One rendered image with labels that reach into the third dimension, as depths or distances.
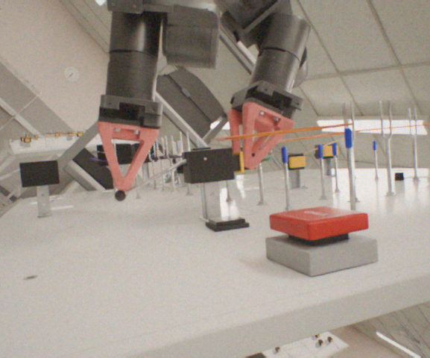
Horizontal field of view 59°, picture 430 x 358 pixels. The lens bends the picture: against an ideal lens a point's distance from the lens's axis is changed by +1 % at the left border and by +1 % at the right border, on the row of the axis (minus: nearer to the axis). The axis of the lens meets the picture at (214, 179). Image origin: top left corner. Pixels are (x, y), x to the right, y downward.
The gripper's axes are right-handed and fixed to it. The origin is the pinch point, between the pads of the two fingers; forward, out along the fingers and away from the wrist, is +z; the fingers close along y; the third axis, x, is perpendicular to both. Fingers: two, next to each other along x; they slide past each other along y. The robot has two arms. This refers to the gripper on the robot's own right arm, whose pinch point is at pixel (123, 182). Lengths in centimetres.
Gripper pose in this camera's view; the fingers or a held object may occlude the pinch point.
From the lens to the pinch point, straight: 46.1
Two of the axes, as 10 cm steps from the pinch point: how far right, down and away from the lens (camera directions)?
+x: -9.5, -0.8, -2.9
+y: -2.8, -0.4, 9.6
